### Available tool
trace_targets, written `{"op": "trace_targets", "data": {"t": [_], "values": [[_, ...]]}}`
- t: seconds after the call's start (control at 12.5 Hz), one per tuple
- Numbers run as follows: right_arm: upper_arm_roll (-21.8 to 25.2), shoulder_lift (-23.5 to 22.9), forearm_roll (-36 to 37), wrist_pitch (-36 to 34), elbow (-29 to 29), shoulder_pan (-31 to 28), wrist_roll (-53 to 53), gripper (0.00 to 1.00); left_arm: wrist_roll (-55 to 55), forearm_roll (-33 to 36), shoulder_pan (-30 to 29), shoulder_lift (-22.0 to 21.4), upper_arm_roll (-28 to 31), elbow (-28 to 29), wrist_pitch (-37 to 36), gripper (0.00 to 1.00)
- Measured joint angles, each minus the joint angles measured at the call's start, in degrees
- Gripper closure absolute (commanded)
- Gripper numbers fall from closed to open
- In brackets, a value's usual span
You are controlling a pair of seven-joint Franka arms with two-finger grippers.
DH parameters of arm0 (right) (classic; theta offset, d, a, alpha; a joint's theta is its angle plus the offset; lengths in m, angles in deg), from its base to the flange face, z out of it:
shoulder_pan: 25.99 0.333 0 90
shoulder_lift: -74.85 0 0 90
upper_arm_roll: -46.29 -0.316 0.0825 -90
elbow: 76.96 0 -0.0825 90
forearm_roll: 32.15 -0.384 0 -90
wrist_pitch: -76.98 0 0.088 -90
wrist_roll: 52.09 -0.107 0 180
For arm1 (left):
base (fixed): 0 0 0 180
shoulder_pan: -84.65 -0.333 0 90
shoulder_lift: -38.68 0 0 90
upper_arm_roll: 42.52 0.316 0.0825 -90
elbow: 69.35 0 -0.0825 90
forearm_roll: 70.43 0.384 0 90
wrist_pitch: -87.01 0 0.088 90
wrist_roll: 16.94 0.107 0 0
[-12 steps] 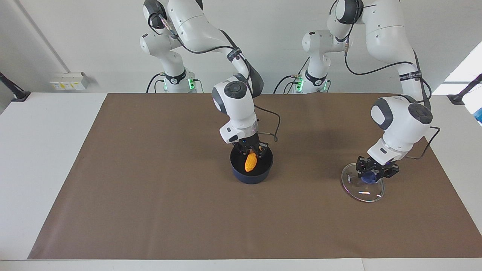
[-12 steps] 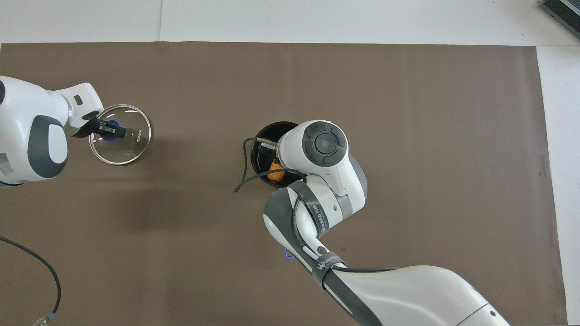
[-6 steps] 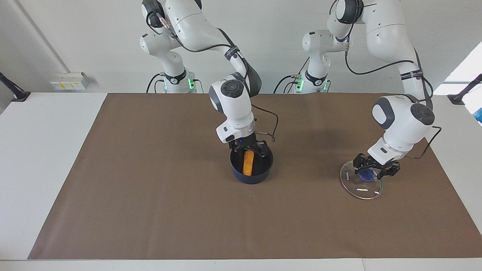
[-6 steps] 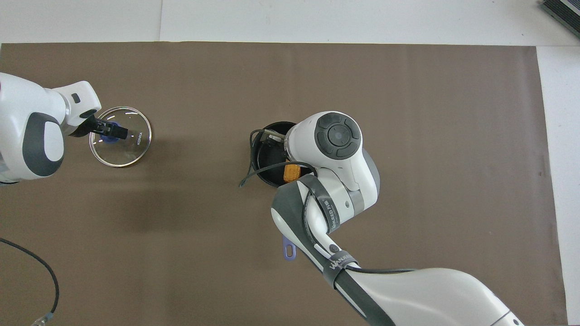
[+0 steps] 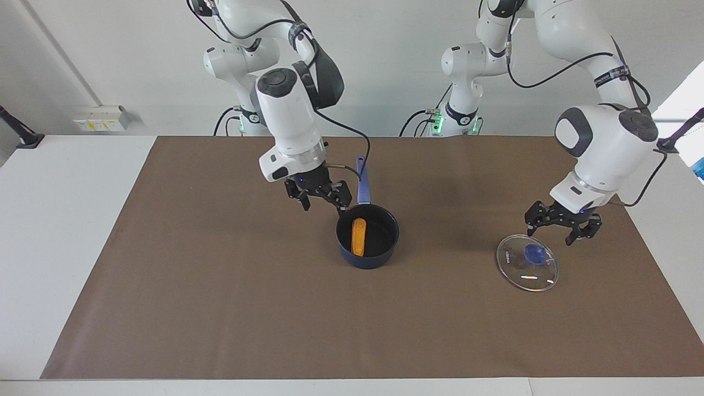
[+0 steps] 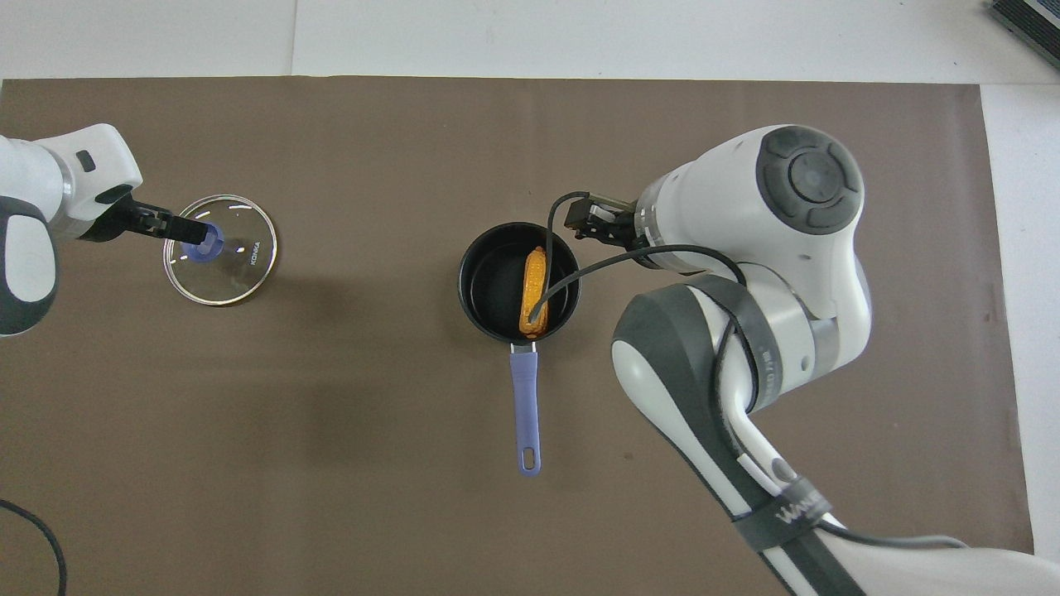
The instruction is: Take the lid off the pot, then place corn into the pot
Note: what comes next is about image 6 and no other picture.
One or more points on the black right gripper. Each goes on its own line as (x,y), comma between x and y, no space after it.
(629,228)

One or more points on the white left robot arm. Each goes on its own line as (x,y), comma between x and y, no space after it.
(83,165)

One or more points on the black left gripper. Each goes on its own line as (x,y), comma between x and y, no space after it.
(124,222)

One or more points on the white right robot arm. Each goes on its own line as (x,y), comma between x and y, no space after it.
(795,273)

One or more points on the brown table mat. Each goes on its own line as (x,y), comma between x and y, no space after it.
(331,455)

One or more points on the glass lid purple knob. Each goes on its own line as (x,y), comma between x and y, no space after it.
(240,281)

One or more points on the yellow toy corn cob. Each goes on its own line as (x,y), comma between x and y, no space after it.
(535,277)

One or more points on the dark grey ribbed device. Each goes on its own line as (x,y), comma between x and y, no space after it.
(1031,25)

